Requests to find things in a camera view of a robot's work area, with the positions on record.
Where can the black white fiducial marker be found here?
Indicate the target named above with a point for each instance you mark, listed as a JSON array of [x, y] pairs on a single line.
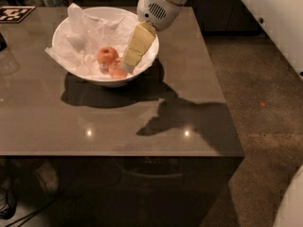
[[14, 14]]

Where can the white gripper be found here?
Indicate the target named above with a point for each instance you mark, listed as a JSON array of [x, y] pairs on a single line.
[[156, 10]]

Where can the white crumpled paper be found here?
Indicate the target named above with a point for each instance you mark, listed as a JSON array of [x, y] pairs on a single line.
[[79, 35]]

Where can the red apple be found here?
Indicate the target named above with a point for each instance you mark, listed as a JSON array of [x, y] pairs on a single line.
[[106, 56], [115, 70]]

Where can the dark object at left edge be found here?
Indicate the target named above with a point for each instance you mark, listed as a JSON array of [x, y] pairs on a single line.
[[3, 44]]

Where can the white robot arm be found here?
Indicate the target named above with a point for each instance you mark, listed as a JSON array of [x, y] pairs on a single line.
[[256, 49]]

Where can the white ceramic bowl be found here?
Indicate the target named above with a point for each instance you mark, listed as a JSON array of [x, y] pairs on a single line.
[[63, 35]]

